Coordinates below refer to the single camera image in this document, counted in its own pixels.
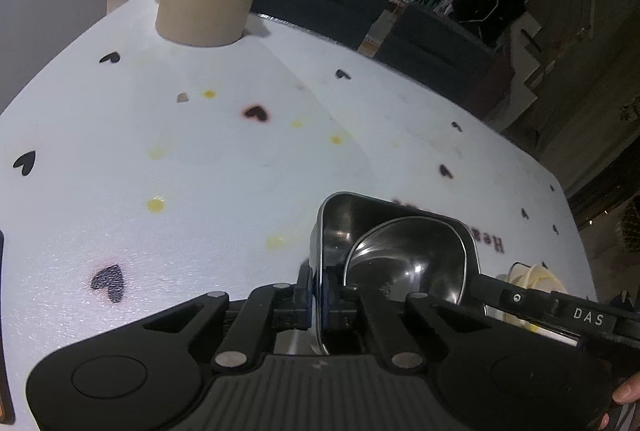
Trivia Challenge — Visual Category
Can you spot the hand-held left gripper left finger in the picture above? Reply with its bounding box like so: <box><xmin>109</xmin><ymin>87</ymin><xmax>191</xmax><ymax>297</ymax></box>
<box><xmin>142</xmin><ymin>261</ymin><xmax>316</xmax><ymax>369</ymax></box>

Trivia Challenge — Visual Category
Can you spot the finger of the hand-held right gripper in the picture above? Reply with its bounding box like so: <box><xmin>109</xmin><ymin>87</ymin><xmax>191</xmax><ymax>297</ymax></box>
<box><xmin>465</xmin><ymin>272</ymin><xmax>556</xmax><ymax>313</ymax></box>

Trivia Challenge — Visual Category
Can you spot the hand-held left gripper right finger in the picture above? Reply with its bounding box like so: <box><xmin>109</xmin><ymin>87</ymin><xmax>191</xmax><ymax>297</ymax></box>
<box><xmin>320</xmin><ymin>268</ymin><xmax>506</xmax><ymax>372</ymax></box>

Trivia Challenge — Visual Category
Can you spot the cream two-handled bowl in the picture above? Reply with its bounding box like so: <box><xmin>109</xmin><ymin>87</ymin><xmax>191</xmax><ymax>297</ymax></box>
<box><xmin>502</xmin><ymin>261</ymin><xmax>568</xmax><ymax>337</ymax></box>

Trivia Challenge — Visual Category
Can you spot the large steel square tray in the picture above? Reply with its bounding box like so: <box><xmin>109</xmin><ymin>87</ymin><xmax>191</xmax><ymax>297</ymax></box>
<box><xmin>309</xmin><ymin>192</ymin><xmax>488</xmax><ymax>354</ymax></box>

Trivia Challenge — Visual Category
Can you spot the small steel rectangular tray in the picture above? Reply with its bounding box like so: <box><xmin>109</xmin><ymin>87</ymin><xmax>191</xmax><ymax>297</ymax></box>
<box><xmin>344</xmin><ymin>217</ymin><xmax>468</xmax><ymax>307</ymax></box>

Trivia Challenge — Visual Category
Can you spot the person's right hand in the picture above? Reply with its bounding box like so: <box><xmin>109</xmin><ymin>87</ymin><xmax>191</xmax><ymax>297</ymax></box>
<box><xmin>602</xmin><ymin>373</ymin><xmax>640</xmax><ymax>429</ymax></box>

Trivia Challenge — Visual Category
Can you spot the maroon sofa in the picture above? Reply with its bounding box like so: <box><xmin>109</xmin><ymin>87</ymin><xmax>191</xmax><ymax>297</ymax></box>
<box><xmin>470</xmin><ymin>56</ymin><xmax>516</xmax><ymax>122</ymax></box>

